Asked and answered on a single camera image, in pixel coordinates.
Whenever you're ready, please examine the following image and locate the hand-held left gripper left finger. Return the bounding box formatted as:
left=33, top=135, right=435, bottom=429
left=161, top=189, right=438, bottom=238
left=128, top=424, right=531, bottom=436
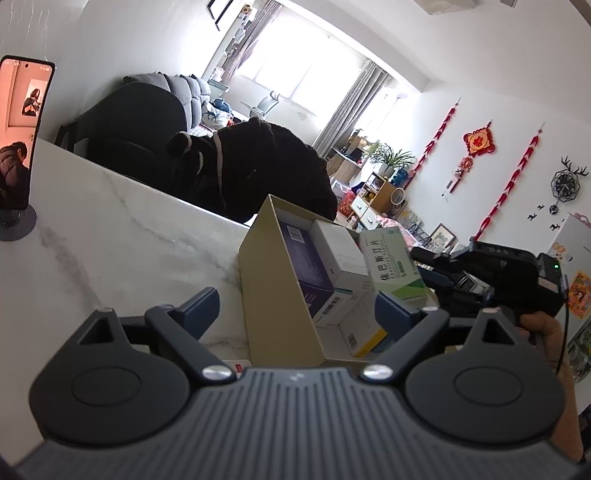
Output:
left=69, top=287, right=234, bottom=386

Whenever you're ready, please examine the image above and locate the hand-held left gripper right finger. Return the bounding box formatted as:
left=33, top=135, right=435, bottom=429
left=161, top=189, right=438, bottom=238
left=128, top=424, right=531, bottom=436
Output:
left=360, top=292, right=527, bottom=384

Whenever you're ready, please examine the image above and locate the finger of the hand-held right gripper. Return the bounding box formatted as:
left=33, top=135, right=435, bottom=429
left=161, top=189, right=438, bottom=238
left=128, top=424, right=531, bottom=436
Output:
left=418, top=269, right=458, bottom=317
left=410, top=247, right=471, bottom=274

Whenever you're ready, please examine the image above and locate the white green medicine box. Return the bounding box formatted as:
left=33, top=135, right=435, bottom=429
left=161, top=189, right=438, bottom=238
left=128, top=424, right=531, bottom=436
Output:
left=359, top=227, right=428, bottom=306

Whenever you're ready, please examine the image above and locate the white light-blue medicine box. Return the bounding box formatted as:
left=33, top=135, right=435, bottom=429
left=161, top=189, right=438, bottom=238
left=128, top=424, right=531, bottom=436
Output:
left=314, top=288, right=371, bottom=329

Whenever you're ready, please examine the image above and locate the tan cardboard box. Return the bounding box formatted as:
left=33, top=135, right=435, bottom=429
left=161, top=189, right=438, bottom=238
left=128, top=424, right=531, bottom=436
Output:
left=239, top=195, right=439, bottom=368

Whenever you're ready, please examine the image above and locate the white grey medicine box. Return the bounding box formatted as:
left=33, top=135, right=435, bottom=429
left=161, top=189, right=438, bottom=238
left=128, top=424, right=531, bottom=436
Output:
left=310, top=219, right=371, bottom=296

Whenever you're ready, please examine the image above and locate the dark purple box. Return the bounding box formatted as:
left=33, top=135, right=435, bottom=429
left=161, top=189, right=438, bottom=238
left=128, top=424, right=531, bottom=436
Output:
left=277, top=220, right=339, bottom=320

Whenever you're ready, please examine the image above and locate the person's right forearm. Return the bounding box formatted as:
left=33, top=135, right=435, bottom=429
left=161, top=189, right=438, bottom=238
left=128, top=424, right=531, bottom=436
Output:
left=545, top=364, right=585, bottom=463

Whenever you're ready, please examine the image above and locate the white marble desktop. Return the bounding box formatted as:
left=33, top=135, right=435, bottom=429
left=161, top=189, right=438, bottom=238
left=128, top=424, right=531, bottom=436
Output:
left=0, top=137, right=252, bottom=370

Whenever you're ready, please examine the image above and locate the person's right hand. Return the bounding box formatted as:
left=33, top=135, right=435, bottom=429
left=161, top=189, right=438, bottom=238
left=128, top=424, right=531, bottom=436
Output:
left=516, top=311, right=565, bottom=370

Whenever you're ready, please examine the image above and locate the framed cartoon picture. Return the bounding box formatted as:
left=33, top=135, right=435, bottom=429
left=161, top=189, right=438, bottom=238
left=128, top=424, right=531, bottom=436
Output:
left=428, top=223, right=456, bottom=251

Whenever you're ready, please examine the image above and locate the pink patterned cloth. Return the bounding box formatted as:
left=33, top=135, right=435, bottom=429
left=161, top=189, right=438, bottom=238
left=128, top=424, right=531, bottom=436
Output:
left=383, top=213, right=417, bottom=241

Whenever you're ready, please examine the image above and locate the white yellow-edged medicine box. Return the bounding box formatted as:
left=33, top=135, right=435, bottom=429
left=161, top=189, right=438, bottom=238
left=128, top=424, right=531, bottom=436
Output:
left=337, top=318, right=389, bottom=359

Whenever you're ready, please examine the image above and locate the white refrigerator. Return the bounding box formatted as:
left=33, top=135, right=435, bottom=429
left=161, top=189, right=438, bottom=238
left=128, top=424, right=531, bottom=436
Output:
left=549, top=213, right=591, bottom=325

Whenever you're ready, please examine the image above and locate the white low drawer cabinet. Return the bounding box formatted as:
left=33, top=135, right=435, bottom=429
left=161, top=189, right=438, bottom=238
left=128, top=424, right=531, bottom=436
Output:
left=355, top=202, right=385, bottom=232

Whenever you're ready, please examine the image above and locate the wooden open cabinet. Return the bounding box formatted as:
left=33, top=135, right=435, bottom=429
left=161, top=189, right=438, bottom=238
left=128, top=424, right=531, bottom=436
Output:
left=357, top=172, right=398, bottom=209

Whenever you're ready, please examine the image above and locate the potted green plant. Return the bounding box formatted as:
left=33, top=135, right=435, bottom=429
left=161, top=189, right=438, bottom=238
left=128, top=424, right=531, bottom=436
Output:
left=364, top=142, right=417, bottom=179

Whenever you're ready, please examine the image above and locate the wooden side desk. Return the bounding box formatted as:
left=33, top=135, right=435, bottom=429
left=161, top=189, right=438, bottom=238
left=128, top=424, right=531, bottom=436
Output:
left=329, top=137, right=366, bottom=177

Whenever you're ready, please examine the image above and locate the grey curtain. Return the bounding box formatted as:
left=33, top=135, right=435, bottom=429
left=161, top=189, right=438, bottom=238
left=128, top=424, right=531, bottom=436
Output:
left=221, top=0, right=279, bottom=85
left=313, top=59, right=389, bottom=158

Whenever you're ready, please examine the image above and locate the grey round phone stand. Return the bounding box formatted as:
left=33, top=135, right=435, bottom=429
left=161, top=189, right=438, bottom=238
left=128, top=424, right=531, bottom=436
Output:
left=0, top=203, right=38, bottom=242

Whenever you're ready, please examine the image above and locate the white office chair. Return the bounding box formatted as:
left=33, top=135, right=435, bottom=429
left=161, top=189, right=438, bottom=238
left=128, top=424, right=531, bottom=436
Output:
left=251, top=89, right=283, bottom=121

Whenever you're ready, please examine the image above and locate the grey sofa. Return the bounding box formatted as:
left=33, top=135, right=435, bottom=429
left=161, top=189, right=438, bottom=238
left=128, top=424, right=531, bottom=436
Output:
left=123, top=71, right=213, bottom=133

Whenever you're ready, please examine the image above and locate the smartphone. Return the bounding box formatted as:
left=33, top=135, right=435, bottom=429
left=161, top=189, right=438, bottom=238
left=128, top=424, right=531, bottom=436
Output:
left=0, top=55, right=57, bottom=212

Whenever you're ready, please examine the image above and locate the black cable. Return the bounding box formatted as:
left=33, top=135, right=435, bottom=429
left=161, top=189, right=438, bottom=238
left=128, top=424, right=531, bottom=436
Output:
left=555, top=272, right=570, bottom=376

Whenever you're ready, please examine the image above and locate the red chili string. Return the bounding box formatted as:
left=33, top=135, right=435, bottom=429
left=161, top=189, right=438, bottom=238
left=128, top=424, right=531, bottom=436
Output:
left=475, top=121, right=546, bottom=237
left=410, top=96, right=463, bottom=177

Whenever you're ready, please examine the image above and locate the black antler wall clock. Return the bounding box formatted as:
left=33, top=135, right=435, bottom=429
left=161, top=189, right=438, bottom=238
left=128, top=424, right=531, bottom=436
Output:
left=549, top=155, right=590, bottom=216

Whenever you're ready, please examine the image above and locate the red knot wall ornament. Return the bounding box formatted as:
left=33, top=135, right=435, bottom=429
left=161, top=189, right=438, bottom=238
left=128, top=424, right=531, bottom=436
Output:
left=445, top=120, right=498, bottom=195

